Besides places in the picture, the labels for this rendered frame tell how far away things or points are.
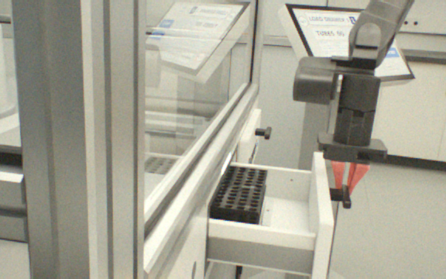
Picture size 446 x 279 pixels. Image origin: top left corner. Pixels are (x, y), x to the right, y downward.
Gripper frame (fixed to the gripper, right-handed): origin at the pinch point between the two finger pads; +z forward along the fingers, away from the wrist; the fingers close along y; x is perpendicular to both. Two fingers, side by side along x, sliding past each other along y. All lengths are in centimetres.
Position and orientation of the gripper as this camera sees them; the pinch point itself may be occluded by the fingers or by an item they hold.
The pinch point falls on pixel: (342, 194)
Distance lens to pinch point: 75.2
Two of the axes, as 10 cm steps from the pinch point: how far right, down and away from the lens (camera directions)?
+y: -9.8, -1.2, 1.4
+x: -1.7, 2.6, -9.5
